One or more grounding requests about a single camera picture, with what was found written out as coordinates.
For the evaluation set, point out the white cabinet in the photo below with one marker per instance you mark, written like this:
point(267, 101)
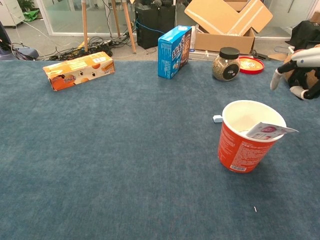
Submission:
point(10, 12)

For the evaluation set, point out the blue table mat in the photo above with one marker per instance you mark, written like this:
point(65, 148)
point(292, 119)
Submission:
point(125, 150)

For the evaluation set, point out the light blue toothbrush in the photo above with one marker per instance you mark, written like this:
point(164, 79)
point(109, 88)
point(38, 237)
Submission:
point(217, 119)

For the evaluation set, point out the green bag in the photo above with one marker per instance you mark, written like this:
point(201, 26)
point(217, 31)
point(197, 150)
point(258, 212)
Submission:
point(32, 15)

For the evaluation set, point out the dark blue rounded housing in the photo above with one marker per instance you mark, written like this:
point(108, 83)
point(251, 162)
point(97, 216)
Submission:
point(25, 52)

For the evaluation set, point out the red paper cup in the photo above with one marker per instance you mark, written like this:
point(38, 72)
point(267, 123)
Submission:
point(242, 152)

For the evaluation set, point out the blue snack box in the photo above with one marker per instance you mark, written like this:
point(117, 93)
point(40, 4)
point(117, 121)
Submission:
point(170, 55)

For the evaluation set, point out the black computer case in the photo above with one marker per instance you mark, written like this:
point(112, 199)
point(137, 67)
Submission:
point(152, 27)

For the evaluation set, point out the white pink toothpaste tube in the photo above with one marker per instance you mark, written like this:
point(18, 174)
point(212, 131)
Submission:
point(265, 131)

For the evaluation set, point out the brown capybara plush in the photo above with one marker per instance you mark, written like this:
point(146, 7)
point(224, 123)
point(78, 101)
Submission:
point(311, 77)

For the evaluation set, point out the glass jar black lid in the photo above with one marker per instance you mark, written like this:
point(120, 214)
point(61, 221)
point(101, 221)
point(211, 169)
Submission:
point(225, 67)

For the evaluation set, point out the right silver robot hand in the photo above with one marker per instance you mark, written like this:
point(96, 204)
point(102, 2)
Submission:
point(307, 57)

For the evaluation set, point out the white storage box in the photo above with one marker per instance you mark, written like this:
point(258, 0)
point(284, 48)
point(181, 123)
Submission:
point(290, 50)

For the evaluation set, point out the black draped cloth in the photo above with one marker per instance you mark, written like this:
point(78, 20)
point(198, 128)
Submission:
point(305, 32)

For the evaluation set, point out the flattened taped cardboard box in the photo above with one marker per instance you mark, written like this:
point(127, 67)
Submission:
point(225, 15)

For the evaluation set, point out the open cardboard box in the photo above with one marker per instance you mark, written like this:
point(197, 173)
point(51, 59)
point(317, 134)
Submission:
point(222, 42)

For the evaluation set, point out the orange snack box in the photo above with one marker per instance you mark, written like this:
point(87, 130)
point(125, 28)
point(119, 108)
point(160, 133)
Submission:
point(75, 70)

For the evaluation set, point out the red round lid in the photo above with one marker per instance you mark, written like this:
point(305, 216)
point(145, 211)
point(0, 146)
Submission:
point(252, 65)

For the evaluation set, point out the wooden tripod stand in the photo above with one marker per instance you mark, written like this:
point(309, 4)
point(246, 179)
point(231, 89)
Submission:
point(85, 25)

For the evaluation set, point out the green potted plant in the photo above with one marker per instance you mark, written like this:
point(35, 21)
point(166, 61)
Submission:
point(26, 3)

